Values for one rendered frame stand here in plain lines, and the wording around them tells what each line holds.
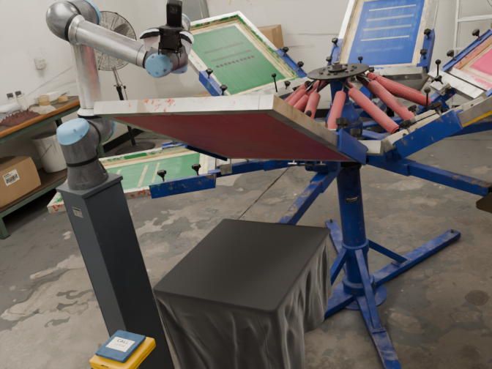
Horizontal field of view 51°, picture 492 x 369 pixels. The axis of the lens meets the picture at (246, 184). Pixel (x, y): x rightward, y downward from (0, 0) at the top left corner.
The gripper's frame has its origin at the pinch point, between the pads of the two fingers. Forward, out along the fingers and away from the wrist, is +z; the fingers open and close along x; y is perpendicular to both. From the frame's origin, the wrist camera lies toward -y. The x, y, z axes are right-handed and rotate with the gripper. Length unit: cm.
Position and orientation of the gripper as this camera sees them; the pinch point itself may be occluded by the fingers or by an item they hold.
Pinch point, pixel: (165, 38)
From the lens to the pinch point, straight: 154.7
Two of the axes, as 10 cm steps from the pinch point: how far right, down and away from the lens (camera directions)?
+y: -0.9, 8.8, 4.6
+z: 0.0, 4.6, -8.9
